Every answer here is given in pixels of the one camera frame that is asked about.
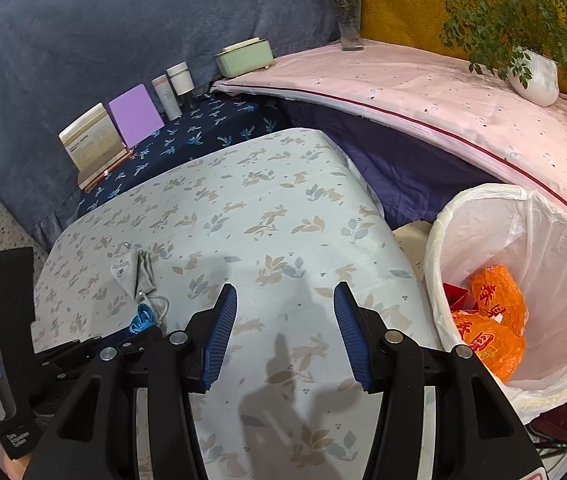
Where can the glass vase with red flowers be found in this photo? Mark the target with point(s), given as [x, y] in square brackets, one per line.
[349, 20]

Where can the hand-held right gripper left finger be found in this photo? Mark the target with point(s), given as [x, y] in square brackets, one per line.
[218, 335]

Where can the green tissue box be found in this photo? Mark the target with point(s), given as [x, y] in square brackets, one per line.
[243, 57]

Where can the dark purple cloth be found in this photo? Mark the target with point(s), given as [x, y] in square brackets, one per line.
[388, 170]

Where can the yellow cloth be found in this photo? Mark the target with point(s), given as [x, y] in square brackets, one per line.
[403, 10]

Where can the red cardboard box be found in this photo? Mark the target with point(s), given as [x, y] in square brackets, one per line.
[458, 297]

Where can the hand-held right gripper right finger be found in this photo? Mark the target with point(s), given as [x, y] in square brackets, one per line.
[351, 335]

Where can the orange plastic bag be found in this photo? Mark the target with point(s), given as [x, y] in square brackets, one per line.
[493, 330]

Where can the dark blue printed cloth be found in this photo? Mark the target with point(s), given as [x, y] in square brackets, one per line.
[203, 130]

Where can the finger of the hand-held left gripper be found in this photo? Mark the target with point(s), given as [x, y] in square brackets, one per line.
[73, 355]

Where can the pink blanket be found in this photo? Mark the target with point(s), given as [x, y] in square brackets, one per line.
[413, 95]

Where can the grey-blue curtain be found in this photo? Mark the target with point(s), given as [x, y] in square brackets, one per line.
[113, 25]

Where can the grey fabric pouch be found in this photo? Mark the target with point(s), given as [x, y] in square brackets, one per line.
[131, 272]

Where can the purple card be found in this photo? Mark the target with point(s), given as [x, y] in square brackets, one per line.
[136, 115]

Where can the person's left forearm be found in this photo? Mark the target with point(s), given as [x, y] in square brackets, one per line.
[16, 467]

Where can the trash bin with white liner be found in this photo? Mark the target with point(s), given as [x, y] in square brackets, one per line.
[553, 260]

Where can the green plant in white pot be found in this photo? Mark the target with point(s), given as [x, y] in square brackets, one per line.
[533, 77]

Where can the white cylindrical jar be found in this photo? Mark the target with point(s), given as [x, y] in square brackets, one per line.
[179, 80]

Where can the tall white bottle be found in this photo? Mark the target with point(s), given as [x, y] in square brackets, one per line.
[166, 95]

